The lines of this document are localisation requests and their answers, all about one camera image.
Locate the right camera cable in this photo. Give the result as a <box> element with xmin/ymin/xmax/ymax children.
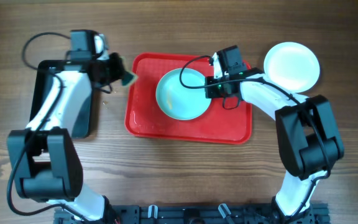
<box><xmin>179</xmin><ymin>55</ymin><xmax>332</xmax><ymax>215</ymax></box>

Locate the black rectangular water tray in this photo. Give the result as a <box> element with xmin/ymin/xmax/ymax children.
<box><xmin>29</xmin><ymin>60</ymin><xmax>93</xmax><ymax>139</ymax></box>

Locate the green and yellow sponge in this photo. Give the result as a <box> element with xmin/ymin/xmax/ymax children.
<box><xmin>120</xmin><ymin>57</ymin><xmax>138</xmax><ymax>86</ymax></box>

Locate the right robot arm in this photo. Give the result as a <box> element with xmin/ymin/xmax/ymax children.
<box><xmin>206</xmin><ymin>42</ymin><xmax>344</xmax><ymax>223</ymax></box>

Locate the white round plate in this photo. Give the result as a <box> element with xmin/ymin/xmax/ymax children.
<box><xmin>264</xmin><ymin>42</ymin><xmax>320</xmax><ymax>93</ymax></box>

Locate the red plastic tray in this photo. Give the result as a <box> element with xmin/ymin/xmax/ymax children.
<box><xmin>124</xmin><ymin>52</ymin><xmax>252</xmax><ymax>144</ymax></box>

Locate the left camera cable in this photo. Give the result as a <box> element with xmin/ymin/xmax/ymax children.
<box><xmin>6</xmin><ymin>32</ymin><xmax>90</xmax><ymax>223</ymax></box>

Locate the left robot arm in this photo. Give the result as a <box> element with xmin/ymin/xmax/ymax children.
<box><xmin>6</xmin><ymin>29</ymin><xmax>128</xmax><ymax>223</ymax></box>

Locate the camera cable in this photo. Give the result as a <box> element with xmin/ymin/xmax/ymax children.
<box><xmin>179</xmin><ymin>55</ymin><xmax>332</xmax><ymax>215</ymax></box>
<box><xmin>6</xmin><ymin>32</ymin><xmax>90</xmax><ymax>223</ymax></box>

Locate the light blue plate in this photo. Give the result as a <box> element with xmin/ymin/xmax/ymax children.
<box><xmin>155</xmin><ymin>68</ymin><xmax>211</xmax><ymax>121</ymax></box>

